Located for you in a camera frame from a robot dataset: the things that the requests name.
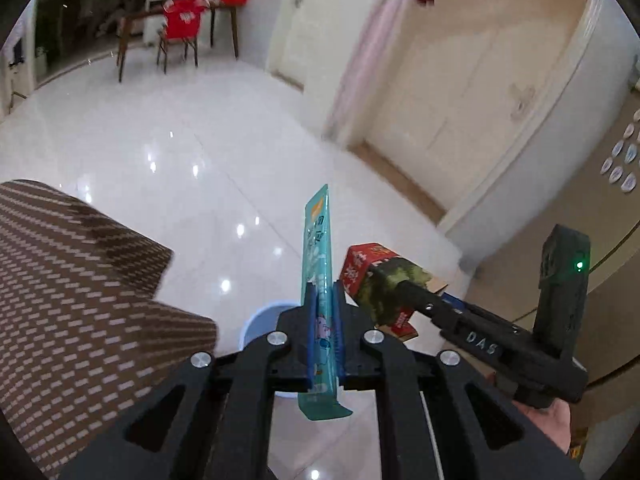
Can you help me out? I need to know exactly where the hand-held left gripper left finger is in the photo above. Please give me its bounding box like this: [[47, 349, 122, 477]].
[[57, 287, 321, 480]]

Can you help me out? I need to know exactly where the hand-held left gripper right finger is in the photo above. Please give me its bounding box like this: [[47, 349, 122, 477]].
[[330, 280, 586, 480]]

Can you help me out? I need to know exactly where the dark green wrapper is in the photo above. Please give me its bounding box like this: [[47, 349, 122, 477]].
[[366, 257, 435, 327]]

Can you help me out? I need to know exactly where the light blue trash bin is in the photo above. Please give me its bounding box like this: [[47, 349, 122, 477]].
[[241, 302, 306, 403]]

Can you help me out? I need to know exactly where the red cardboard box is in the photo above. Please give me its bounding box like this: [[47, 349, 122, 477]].
[[340, 242, 448, 340]]

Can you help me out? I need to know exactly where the teal snack wrapper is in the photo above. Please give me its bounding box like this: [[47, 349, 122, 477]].
[[297, 184, 353, 421]]

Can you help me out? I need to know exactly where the person's right hand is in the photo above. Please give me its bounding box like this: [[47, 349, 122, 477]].
[[487, 372, 574, 456]]

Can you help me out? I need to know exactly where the cream double door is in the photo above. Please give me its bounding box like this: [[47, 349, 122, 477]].
[[350, 0, 601, 226]]

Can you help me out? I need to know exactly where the brown patterned tablecloth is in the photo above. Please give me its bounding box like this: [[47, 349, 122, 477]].
[[0, 179, 219, 479]]

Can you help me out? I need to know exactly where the white door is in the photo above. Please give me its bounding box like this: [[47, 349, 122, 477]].
[[266, 0, 327, 92]]

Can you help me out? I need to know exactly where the chair with red cover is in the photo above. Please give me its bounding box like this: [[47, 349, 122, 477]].
[[156, 0, 208, 75]]

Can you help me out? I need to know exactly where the wooden dining table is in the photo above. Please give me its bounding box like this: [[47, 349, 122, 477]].
[[116, 0, 241, 84]]

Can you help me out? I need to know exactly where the tripod stand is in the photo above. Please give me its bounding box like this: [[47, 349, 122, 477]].
[[1, 39, 29, 117]]

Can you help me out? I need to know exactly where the group of oval wall stickers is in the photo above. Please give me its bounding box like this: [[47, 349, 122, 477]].
[[599, 109, 640, 195]]

